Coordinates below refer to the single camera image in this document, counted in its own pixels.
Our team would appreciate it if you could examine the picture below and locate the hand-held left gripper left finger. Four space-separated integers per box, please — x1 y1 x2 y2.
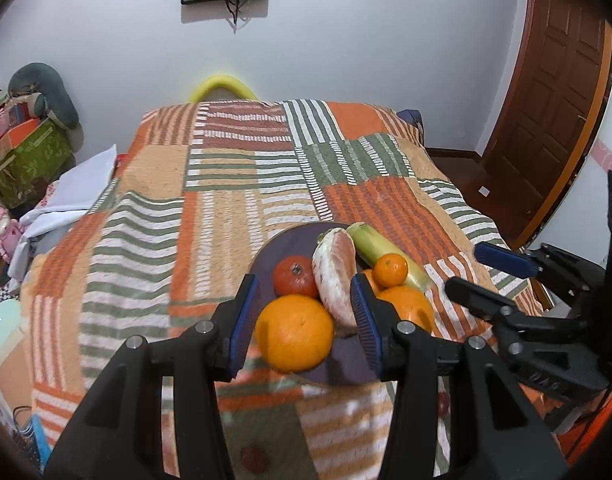
43 273 261 480

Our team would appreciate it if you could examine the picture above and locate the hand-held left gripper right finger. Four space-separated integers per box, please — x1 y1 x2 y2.
350 274 569 480

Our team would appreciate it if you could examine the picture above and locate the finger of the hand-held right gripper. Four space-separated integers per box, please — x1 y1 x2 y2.
474 241 606 306
445 276 594 342

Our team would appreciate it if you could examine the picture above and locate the large orange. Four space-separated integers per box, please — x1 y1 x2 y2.
373 285 435 333
255 294 335 374

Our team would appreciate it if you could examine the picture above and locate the small tangerine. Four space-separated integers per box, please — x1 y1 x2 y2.
374 254 409 288

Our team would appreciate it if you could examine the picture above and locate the red tomato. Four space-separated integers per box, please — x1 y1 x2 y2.
273 255 319 298

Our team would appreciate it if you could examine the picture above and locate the green corn cob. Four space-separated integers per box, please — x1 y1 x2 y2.
346 221 431 292

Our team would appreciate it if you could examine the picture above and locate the purple plate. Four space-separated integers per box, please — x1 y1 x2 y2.
248 221 401 387

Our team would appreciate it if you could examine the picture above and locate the striped patchwork blanket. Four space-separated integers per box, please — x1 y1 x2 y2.
0 99 546 480

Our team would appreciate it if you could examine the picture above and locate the brown wooden door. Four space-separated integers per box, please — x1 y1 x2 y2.
478 0 612 241

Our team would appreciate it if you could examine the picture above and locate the white cloth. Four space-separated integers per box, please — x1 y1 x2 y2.
8 144 118 281

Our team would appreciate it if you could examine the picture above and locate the pale teal plate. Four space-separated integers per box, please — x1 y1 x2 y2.
0 300 23 351

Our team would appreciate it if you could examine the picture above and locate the pink toy figure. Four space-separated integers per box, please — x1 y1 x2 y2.
0 200 24 261

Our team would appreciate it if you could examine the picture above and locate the green patterned storage box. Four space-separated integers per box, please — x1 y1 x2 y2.
0 121 74 208

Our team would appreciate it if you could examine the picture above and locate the orange cardboard box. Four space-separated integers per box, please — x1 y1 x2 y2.
6 119 44 148

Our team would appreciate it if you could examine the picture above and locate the yellow foam ring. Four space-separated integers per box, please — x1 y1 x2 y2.
188 75 259 103

